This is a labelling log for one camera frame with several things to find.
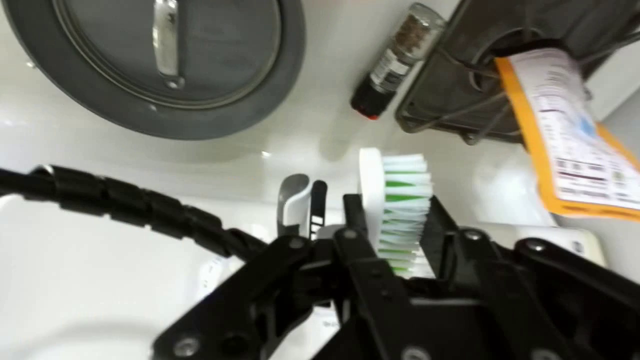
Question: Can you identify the white green bristle brush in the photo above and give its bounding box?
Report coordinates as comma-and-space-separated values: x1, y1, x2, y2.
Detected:
356, 146, 436, 281

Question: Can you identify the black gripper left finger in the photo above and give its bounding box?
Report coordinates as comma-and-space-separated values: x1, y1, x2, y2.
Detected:
150, 190, 428, 360

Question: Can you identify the orange white paper packet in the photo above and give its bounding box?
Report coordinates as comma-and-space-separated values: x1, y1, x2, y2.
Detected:
494, 47, 640, 224

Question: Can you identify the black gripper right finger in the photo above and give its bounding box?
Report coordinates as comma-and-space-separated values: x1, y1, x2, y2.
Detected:
419, 194, 640, 360

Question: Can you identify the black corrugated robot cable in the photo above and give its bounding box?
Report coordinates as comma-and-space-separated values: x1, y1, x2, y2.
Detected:
0, 165, 272, 262

